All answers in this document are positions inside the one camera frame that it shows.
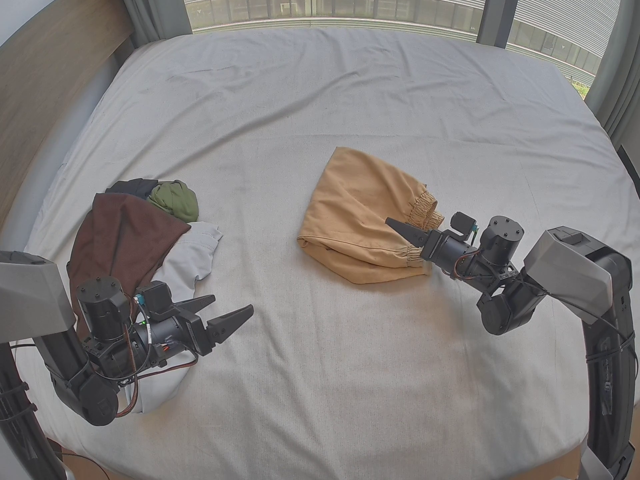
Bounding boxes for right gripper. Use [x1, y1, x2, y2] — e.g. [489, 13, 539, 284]
[384, 217, 482, 272]

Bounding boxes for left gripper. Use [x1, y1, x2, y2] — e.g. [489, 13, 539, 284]
[144, 294, 255, 360]

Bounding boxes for tan drawstring shorts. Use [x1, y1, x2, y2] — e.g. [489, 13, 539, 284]
[296, 146, 446, 285]

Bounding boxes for pale grey garment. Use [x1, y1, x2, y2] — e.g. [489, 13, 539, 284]
[120, 221, 224, 415]

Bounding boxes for brown garment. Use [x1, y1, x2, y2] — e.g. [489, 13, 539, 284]
[66, 193, 192, 329]

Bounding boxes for green garment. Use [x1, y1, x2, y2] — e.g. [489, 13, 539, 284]
[146, 180, 200, 222]

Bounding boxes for bed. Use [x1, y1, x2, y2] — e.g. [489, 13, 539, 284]
[0, 0, 640, 480]

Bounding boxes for black garment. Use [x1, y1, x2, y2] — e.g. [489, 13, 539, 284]
[106, 179, 158, 201]

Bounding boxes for window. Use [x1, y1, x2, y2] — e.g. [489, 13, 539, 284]
[177, 0, 626, 101]

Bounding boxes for grey-green curtain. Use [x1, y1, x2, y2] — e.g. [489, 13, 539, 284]
[111, 0, 193, 46]
[582, 0, 640, 141]

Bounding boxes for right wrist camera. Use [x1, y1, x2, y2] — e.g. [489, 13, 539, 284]
[446, 211, 478, 243]

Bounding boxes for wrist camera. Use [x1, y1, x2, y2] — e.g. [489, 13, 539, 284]
[134, 281, 176, 321]
[446, 211, 478, 243]

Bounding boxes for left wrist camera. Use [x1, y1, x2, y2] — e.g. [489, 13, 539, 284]
[134, 281, 176, 321]

